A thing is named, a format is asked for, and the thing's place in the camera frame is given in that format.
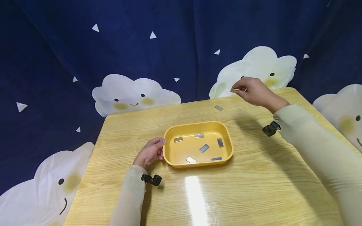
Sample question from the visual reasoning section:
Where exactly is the black wrist band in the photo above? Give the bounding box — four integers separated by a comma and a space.
262, 121, 282, 137
141, 173, 162, 186

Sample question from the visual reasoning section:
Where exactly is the yellow plastic tray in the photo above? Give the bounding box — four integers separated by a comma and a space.
163, 121, 234, 169

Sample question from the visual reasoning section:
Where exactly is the set of silver plates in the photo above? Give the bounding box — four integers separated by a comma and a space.
173, 133, 224, 164

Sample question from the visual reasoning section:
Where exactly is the person's right hand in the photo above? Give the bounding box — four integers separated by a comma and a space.
232, 77, 291, 114

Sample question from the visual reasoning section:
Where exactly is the person's left hand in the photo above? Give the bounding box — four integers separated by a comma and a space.
133, 137, 167, 170

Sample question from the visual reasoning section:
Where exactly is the person's right forearm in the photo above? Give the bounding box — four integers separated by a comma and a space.
272, 104, 362, 226

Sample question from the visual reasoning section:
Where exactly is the person's left forearm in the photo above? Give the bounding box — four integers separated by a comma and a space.
108, 164, 148, 226

